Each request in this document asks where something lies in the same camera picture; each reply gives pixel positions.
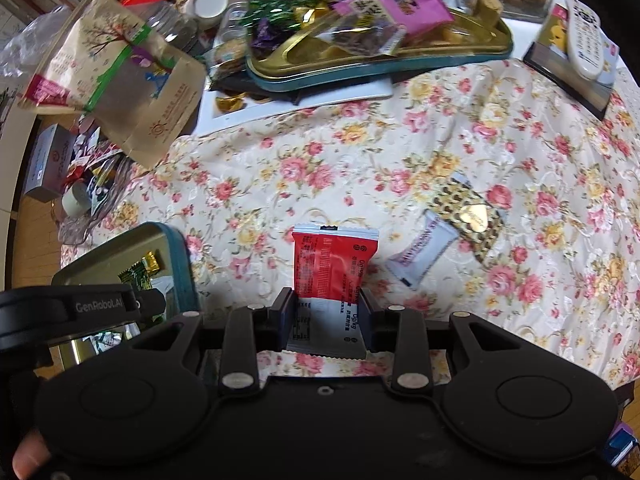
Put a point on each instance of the large brown paper snack bag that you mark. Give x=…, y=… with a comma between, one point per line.
x=125, y=85

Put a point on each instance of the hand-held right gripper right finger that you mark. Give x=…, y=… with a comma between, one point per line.
x=369, y=320

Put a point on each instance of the white rectangular tray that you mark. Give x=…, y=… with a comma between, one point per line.
x=300, y=100

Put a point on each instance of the white remote control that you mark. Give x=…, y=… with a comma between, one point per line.
x=585, y=35

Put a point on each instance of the gold foil chocolate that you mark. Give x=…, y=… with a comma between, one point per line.
x=229, y=101

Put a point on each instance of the teal metal tin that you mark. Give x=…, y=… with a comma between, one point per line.
x=100, y=260

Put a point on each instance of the grey cardboard box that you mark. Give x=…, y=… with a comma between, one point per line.
x=47, y=165

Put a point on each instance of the clear glass plate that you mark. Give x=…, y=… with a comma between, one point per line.
x=107, y=200

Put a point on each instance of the pile of foil wrapped candies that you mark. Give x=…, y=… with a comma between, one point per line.
x=280, y=15

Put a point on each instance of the person's left hand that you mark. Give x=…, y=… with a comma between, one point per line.
x=31, y=457

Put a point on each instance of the dark edged picture book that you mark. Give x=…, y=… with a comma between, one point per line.
x=565, y=80

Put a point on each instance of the gold candy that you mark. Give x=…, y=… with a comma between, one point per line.
x=151, y=263

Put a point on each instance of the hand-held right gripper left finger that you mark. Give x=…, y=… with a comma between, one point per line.
x=290, y=320

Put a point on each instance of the white printed snack packet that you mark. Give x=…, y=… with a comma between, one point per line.
x=420, y=250

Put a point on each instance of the grey glass jar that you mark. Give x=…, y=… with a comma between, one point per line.
x=170, y=27

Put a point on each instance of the clear packet of dark snacks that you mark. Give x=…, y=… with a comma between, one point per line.
x=360, y=35

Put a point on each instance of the teal gold candy tray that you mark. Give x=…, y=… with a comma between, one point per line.
x=375, y=67

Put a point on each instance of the clear jar of biscuits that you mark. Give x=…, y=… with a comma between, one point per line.
x=227, y=42

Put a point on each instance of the pink snack packet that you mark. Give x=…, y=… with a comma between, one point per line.
x=395, y=5

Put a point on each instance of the floral tablecloth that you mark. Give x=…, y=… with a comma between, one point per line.
x=350, y=170

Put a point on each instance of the clear plastic bag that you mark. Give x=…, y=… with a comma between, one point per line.
x=25, y=45

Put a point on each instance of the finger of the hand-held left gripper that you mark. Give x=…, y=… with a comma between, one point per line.
x=152, y=302

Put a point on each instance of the gold black patterned packet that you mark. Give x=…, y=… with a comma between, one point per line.
x=467, y=215

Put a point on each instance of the red white snack packet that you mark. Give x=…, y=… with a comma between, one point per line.
x=330, y=270

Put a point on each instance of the small white paper cup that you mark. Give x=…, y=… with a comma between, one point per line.
x=76, y=201

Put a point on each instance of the blue purple box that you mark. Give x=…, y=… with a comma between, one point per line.
x=622, y=447

